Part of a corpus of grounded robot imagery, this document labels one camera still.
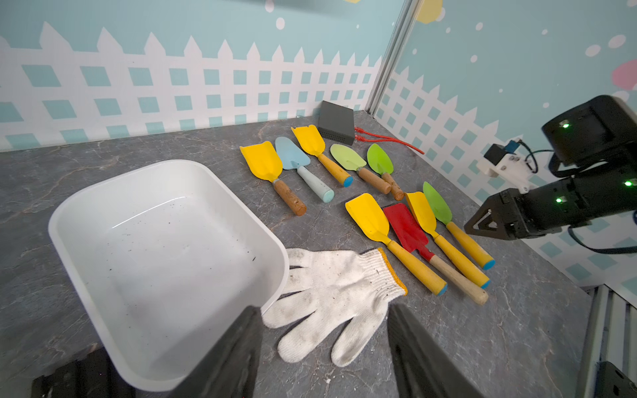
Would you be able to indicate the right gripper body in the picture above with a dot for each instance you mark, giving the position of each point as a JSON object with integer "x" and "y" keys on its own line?
{"x": 603, "y": 191}

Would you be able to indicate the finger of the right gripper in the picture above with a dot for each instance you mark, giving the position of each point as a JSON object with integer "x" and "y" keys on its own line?
{"x": 500, "y": 217}

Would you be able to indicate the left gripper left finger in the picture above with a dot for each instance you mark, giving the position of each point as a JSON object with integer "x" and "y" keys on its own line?
{"x": 230, "y": 368}

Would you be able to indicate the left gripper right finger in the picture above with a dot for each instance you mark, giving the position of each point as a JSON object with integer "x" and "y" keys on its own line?
{"x": 421, "y": 367}

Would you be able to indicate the green trowel yellow handle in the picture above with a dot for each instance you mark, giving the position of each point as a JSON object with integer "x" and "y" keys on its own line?
{"x": 443, "y": 214}

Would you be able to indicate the red shovel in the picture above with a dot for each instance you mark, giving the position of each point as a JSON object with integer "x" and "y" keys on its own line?
{"x": 412, "y": 238}

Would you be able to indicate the white plastic storage box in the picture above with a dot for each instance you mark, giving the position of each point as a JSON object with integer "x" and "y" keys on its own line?
{"x": 164, "y": 259}

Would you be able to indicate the green trowel wooden handle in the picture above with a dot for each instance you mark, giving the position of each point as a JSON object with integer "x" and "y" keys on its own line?
{"x": 380, "y": 163}

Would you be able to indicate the large yellow shovel yellow handle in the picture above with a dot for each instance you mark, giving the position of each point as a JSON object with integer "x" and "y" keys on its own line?
{"x": 371, "y": 219}

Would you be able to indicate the light green trowel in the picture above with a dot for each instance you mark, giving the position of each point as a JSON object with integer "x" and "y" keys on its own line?
{"x": 352, "y": 161}

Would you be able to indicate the yellow shovel wooden handle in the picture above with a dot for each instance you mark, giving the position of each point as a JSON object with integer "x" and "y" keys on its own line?
{"x": 265, "y": 164}

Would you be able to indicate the light blue trowel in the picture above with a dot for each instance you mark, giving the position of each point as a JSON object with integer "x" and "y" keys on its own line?
{"x": 293, "y": 158}

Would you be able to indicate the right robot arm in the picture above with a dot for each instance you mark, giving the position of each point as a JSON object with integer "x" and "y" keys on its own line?
{"x": 594, "y": 165}

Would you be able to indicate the black box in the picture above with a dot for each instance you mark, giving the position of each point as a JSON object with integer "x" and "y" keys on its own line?
{"x": 336, "y": 122}

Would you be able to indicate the white work glove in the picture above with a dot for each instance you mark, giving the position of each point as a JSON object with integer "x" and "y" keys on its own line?
{"x": 329, "y": 288}

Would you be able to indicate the black aluminium rail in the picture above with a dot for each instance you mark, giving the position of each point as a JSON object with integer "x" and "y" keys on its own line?
{"x": 93, "y": 376}

